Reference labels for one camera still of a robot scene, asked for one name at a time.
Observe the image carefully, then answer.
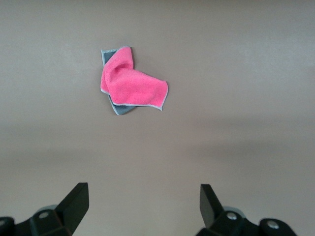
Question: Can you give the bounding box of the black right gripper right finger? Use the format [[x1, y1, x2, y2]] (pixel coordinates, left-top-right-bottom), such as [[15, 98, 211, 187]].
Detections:
[[196, 184, 261, 236]]

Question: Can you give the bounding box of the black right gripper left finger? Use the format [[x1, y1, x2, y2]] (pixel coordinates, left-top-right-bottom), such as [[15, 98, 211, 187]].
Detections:
[[14, 182, 89, 236]]

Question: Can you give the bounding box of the pink and grey towel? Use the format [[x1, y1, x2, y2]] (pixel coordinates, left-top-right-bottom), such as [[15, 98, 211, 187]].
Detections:
[[100, 45, 169, 116]]

